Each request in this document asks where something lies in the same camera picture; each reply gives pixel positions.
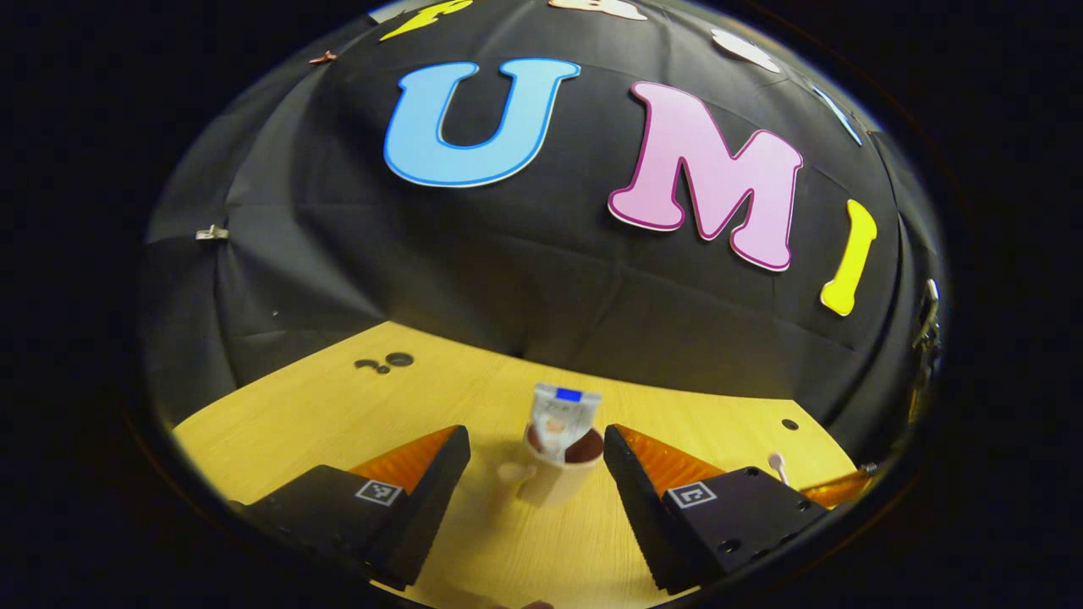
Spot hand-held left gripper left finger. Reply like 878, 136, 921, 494
228, 425, 472, 591

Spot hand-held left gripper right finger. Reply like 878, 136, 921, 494
602, 424, 834, 595

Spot beige cup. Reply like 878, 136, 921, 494
498, 423, 606, 508

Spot white toothpaste tube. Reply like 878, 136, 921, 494
526, 382, 603, 464

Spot wooden desktop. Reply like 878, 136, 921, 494
169, 320, 860, 609

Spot metal clamp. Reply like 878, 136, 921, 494
912, 277, 942, 352

